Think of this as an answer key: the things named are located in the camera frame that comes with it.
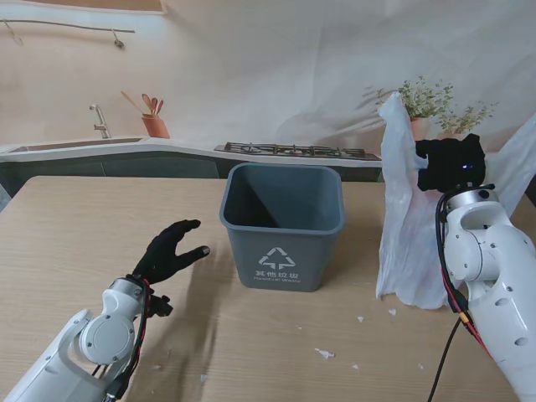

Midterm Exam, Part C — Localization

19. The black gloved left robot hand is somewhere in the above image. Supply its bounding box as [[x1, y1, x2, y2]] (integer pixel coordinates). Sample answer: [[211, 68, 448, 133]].
[[132, 219, 212, 290]]

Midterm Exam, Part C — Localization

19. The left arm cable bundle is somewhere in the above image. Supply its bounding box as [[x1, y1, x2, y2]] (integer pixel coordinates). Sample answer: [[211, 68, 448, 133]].
[[90, 279, 152, 402]]

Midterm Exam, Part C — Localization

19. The printed kitchen backdrop cloth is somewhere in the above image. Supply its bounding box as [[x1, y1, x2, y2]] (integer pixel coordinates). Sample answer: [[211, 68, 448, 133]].
[[0, 0, 536, 198]]

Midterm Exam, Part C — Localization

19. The white translucent garbage bag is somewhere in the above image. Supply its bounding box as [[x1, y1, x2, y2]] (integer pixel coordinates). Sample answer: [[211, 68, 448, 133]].
[[375, 92, 536, 310]]

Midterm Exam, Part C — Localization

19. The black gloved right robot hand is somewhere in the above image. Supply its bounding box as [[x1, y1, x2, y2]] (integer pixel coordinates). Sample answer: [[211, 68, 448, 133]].
[[414, 132, 487, 193]]

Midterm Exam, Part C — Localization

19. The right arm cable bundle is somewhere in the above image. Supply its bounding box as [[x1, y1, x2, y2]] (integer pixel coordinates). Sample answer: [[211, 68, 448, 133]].
[[426, 190, 497, 402]]

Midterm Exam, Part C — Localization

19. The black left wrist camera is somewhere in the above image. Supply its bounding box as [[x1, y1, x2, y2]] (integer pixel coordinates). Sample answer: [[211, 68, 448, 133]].
[[148, 294, 174, 318]]

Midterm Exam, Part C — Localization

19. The grey plastic waste bin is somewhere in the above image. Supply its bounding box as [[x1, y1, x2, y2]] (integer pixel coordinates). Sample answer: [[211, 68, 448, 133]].
[[218, 162, 347, 293]]

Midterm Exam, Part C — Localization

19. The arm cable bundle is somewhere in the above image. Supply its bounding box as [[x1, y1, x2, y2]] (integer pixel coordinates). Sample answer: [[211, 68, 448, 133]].
[[426, 190, 497, 402], [90, 279, 152, 402]]

